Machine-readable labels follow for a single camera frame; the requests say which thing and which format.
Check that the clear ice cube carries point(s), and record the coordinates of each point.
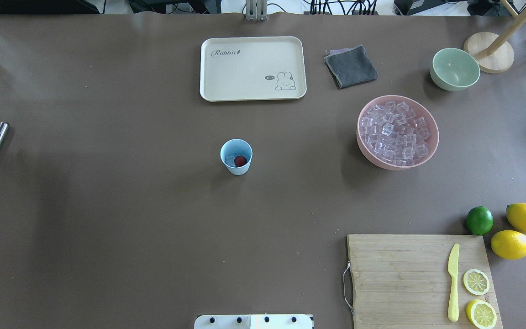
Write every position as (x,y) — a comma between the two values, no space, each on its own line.
(230,160)

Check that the red strawberry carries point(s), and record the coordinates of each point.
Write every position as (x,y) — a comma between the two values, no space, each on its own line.
(240,161)

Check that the light blue cup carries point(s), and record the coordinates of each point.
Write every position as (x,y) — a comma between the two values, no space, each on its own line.
(236,155)

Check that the ice cubes pile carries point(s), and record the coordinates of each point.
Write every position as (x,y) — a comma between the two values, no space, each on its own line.
(395,132)

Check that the cream rabbit tray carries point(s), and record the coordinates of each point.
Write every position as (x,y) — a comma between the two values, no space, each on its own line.
(257,68)

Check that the grey folded cloth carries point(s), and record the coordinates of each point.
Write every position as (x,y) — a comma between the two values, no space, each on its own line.
(350,66)

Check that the pink bowl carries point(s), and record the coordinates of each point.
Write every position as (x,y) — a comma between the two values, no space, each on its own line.
(427,155)

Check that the wooden cutting board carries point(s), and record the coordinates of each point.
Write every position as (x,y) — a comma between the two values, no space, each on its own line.
(400,281)

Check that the green bowl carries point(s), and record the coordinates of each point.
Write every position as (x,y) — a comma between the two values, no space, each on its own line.
(453,69)

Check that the yellow plastic knife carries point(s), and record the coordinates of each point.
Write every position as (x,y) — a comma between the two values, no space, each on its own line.
(452,269)

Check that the green lime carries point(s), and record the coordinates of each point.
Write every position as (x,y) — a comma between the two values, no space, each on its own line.
(479,221)

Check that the lemon slice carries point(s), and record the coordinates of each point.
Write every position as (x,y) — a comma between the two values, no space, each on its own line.
(476,282)

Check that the lemon half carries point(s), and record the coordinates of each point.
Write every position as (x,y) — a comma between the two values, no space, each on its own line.
(481,314)

